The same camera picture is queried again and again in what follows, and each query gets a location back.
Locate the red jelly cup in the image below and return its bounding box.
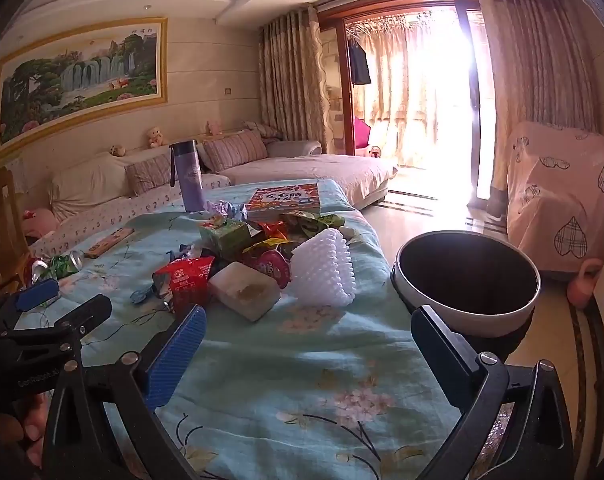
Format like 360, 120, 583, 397
239, 250, 291, 288

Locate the heart print furniture cover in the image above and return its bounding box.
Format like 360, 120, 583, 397
504, 120, 604, 275

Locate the sheer balcony curtain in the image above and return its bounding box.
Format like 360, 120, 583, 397
367, 22, 465, 128

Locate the purple water bottle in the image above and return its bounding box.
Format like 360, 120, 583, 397
169, 140, 205, 212

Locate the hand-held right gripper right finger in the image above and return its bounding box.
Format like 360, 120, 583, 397
411, 305, 575, 480

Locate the large pink plush toy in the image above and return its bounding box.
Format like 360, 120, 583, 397
22, 208, 59, 238

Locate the dark hanging garment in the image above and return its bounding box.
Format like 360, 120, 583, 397
348, 37, 373, 87

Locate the orange snack wrapper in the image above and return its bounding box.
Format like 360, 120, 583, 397
254, 220, 290, 242

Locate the magenta chair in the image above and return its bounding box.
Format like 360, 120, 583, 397
354, 117, 375, 147

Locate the cream pillow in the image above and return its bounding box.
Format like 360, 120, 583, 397
49, 155, 133, 221

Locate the floral blue tablecloth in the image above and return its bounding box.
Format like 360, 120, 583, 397
29, 179, 482, 480

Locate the person's left hand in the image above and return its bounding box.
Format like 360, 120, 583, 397
0, 394, 50, 467

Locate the checked pink pillow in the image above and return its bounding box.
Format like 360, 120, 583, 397
242, 121, 285, 141

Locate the green orange snack packet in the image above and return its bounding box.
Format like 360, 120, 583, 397
282, 211, 319, 238

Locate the framed waterfall painting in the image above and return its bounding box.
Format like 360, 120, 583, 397
0, 16, 169, 161

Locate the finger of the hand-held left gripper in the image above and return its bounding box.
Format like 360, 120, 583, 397
0, 279, 61, 328
12, 294, 114, 348

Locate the large striped pillow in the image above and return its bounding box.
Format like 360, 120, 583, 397
202, 130, 269, 173

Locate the white foam fruit net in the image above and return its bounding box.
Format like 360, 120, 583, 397
291, 227, 357, 307

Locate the beige patterned curtain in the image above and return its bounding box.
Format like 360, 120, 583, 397
474, 0, 601, 136
258, 7, 329, 142

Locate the white round trash bin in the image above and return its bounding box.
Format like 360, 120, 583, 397
393, 231, 541, 338

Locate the green drink carton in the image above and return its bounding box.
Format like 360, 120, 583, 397
198, 220, 253, 261

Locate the crumpled purple paper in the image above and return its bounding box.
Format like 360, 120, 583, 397
207, 199, 250, 221

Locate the red snack packet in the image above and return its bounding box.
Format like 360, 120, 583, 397
152, 256, 216, 316

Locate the colourful children's book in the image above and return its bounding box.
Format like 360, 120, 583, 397
244, 185, 323, 222

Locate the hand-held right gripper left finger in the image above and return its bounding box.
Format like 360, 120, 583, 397
42, 304, 207, 480

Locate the white foam block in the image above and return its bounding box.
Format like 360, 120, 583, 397
208, 261, 281, 322

